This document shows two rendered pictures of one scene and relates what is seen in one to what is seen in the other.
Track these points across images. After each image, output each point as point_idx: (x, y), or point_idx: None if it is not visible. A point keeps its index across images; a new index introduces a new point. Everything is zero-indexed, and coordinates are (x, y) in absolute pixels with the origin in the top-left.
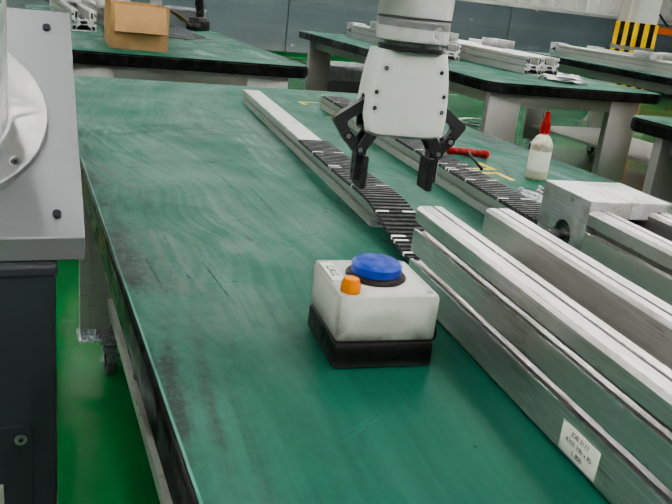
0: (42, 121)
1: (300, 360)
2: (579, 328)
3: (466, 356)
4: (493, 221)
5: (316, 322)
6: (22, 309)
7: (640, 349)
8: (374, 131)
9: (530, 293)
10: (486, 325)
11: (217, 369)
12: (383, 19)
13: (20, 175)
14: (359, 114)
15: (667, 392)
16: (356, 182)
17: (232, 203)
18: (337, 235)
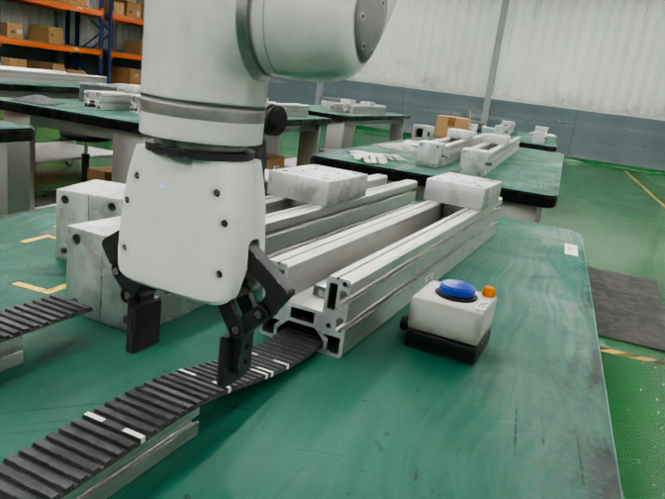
0: None
1: (503, 352)
2: (428, 237)
3: (391, 320)
4: (296, 267)
5: (481, 346)
6: None
7: (422, 230)
8: (249, 282)
9: (416, 246)
10: (387, 295)
11: (562, 366)
12: (261, 116)
13: None
14: (219, 284)
15: (444, 228)
16: (237, 375)
17: None
18: (279, 437)
